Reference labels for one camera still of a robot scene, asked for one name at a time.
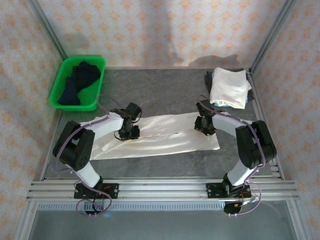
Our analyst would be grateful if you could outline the white t-shirt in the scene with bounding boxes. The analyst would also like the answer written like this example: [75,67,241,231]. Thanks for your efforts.
[88,111,221,161]
[209,66,253,110]

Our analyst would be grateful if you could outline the folded white t-shirt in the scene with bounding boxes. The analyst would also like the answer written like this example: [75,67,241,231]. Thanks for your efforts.
[209,66,253,110]

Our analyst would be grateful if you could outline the green plastic basket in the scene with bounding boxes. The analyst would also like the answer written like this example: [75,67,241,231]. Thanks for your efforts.
[48,55,107,113]

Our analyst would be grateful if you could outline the crumpled navy t-shirt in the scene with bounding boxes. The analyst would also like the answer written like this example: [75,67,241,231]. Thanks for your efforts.
[56,60,102,106]

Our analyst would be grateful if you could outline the black connector box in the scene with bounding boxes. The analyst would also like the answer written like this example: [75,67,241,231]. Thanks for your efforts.
[223,201,243,216]
[84,199,105,216]

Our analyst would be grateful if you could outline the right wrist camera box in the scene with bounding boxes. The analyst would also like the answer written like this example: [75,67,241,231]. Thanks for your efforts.
[196,99,214,116]

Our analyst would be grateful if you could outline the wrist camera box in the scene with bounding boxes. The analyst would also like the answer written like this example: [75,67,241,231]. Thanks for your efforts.
[125,101,143,124]
[196,99,214,116]

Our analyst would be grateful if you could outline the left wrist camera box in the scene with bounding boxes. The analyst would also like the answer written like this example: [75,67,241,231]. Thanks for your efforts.
[125,101,143,124]

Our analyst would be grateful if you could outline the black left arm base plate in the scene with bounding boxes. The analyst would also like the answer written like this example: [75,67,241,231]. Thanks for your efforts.
[73,183,120,200]

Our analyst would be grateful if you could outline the aluminium side rail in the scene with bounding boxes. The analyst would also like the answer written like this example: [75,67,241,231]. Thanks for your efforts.
[39,109,63,181]
[247,71,285,181]

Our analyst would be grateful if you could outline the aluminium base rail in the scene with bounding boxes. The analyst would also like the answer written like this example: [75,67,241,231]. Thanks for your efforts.
[26,177,300,201]

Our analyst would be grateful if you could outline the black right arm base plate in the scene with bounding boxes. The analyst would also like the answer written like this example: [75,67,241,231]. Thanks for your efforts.
[205,182,252,200]

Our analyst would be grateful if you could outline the grey slotted cable duct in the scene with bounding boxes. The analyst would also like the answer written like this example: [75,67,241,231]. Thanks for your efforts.
[37,201,227,212]

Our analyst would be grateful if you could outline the aluminium frame post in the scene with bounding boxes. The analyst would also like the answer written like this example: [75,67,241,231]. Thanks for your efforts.
[28,0,68,60]
[249,0,298,73]

